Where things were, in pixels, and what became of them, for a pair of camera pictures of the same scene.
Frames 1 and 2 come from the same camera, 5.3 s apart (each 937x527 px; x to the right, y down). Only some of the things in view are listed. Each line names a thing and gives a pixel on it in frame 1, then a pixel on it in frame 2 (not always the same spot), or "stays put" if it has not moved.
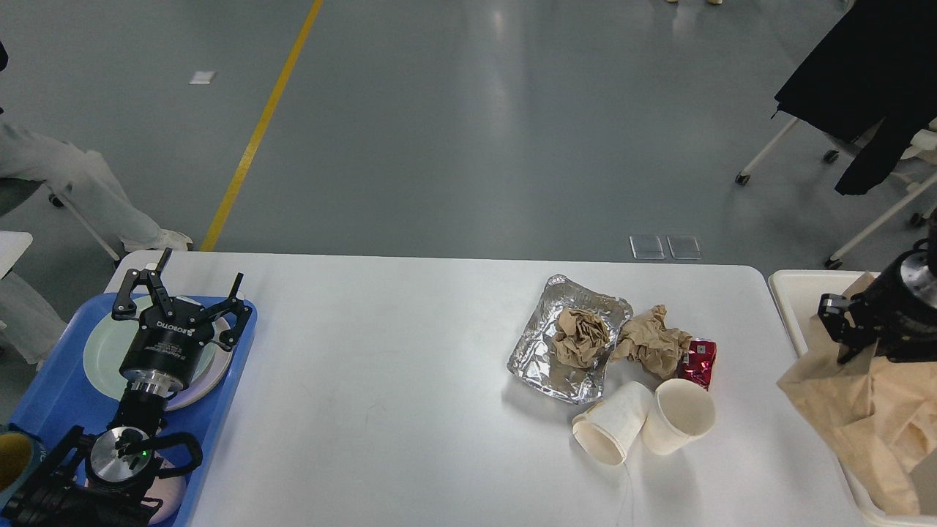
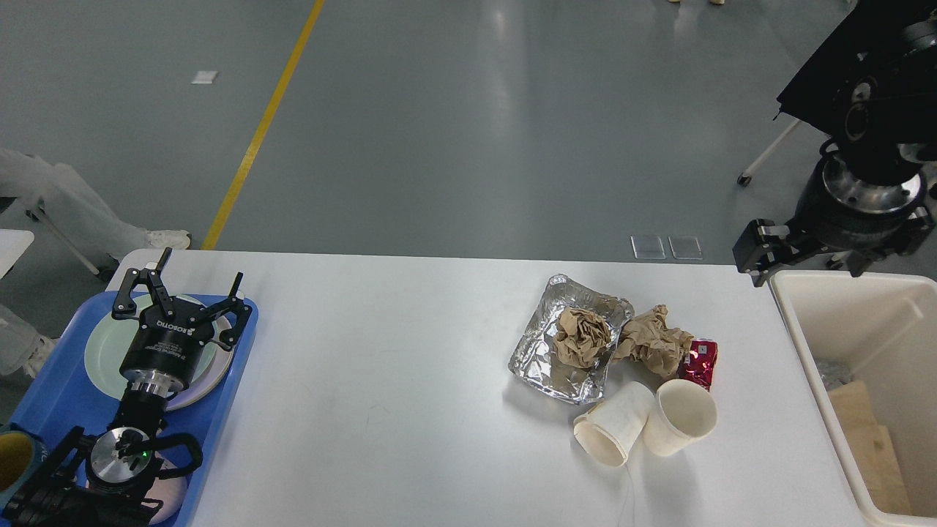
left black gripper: x=166 y=348 stays put
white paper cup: x=684 y=411 stays put
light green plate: x=107 y=342 stays put
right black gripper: x=897 y=312 → x=823 y=217
